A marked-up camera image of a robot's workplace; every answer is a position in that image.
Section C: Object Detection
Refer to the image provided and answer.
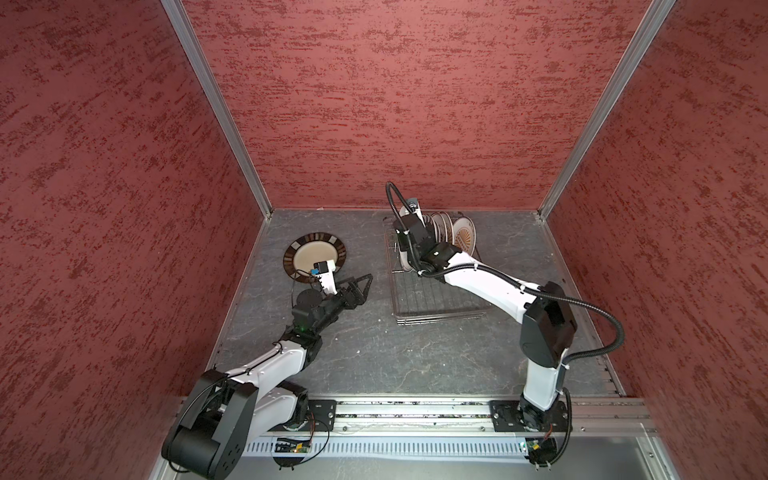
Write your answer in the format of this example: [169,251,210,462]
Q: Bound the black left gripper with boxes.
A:
[313,274,373,334]

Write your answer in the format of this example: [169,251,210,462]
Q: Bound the brown rimmed cream plate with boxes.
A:
[283,232,347,284]

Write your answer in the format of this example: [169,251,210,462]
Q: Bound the white watermelon pattern plate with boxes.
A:
[394,206,419,272]

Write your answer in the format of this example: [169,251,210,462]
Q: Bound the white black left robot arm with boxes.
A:
[161,274,373,479]

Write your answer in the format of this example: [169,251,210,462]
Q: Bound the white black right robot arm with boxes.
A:
[393,213,577,431]

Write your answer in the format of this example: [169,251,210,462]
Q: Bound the white blue striped plate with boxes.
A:
[430,212,450,243]

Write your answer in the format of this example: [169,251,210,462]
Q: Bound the white rear sunburst plate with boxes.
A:
[452,216,477,256]

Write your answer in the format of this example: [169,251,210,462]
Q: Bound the left small circuit board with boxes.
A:
[273,437,313,458]

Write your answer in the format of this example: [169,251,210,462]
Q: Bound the small circuit board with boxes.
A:
[525,438,559,465]
[273,437,313,458]

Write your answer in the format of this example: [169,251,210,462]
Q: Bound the right small circuit board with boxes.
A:
[525,438,559,465]

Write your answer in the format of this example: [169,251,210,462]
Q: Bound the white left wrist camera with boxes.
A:
[311,260,337,296]

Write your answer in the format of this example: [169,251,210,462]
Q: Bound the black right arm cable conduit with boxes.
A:
[385,181,625,364]

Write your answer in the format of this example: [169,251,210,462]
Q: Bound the metal wire dish rack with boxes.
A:
[382,214,492,326]

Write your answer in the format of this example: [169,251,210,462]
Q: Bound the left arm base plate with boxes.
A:
[299,399,338,432]

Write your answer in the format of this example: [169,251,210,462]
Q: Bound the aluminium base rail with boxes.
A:
[240,396,678,479]

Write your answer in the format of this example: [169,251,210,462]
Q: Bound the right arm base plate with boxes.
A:
[489,399,569,434]

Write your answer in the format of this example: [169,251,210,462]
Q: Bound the aluminium right corner post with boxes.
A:
[538,0,676,222]

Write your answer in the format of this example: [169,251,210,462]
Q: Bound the aluminium corner post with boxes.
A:
[161,0,274,220]
[538,0,676,222]

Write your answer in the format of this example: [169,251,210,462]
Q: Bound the aluminium left corner post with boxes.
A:
[161,0,274,220]

